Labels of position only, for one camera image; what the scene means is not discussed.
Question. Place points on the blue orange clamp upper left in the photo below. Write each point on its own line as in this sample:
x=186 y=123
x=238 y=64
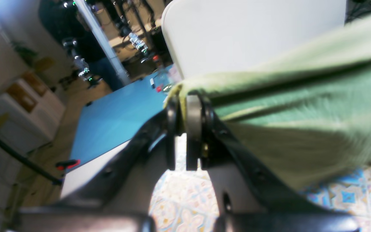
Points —
x=67 y=164

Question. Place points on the white chair back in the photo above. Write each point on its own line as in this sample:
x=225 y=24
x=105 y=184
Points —
x=206 y=36

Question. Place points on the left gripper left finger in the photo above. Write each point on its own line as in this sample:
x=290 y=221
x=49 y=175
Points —
x=117 y=198

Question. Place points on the patterned tile tablecloth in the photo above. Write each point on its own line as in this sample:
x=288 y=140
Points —
x=184 y=201

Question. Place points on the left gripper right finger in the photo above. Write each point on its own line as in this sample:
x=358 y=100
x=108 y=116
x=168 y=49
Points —
x=250 y=197

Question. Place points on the green t-shirt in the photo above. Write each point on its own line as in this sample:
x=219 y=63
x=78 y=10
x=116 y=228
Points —
x=306 y=113

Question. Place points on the blue table background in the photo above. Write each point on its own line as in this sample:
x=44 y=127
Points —
x=110 y=121

